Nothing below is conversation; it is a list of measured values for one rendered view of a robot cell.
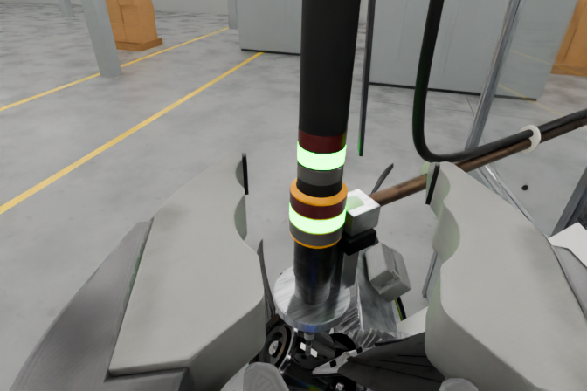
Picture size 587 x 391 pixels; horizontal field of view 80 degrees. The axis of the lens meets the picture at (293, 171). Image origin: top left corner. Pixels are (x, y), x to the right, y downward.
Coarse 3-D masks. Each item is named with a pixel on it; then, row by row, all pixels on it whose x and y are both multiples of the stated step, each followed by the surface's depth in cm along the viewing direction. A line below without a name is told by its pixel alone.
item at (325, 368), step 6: (366, 348) 52; (354, 354) 51; (330, 360) 51; (336, 360) 50; (342, 360) 49; (324, 366) 49; (336, 366) 47; (318, 372) 47; (324, 372) 46; (330, 372) 45; (336, 372) 44
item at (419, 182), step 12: (576, 120) 46; (552, 132) 43; (564, 132) 45; (516, 144) 40; (528, 144) 41; (480, 156) 37; (492, 156) 38; (504, 156) 39; (468, 168) 36; (408, 180) 33; (420, 180) 33; (384, 192) 31; (396, 192) 31; (408, 192) 32; (384, 204) 31
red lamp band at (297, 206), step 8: (296, 200) 25; (344, 200) 26; (296, 208) 26; (304, 208) 25; (312, 208) 25; (320, 208) 25; (328, 208) 25; (336, 208) 25; (344, 208) 26; (312, 216) 25; (320, 216) 25; (328, 216) 25
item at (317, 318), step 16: (352, 192) 31; (368, 208) 29; (352, 224) 28; (368, 224) 30; (352, 240) 29; (368, 240) 30; (336, 256) 31; (352, 256) 30; (288, 272) 34; (336, 272) 32; (352, 272) 32; (288, 288) 32; (336, 288) 32; (288, 304) 31; (304, 304) 31; (320, 304) 31; (336, 304) 31; (288, 320) 30; (304, 320) 30; (320, 320) 30; (336, 320) 30
